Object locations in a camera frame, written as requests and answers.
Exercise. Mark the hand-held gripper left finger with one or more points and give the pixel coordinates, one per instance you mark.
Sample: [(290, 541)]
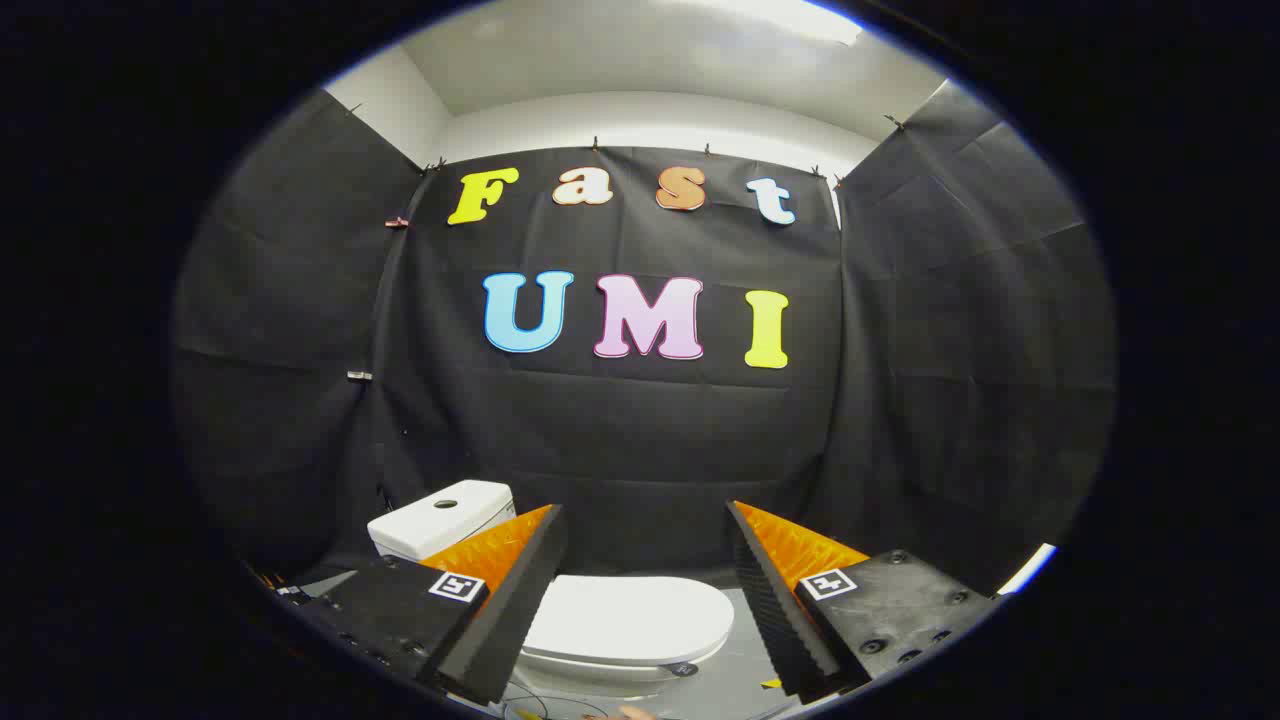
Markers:
[(520, 600)]

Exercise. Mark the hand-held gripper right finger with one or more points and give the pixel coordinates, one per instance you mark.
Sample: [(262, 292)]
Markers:
[(775, 610)]

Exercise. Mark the white toilet seat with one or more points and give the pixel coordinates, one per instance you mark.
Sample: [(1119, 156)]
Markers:
[(600, 668)]

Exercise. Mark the white toilet with tank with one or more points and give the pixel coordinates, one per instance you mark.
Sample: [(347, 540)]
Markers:
[(440, 515)]

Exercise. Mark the black backdrop cloth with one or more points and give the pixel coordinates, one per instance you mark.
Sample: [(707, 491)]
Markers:
[(640, 440)]

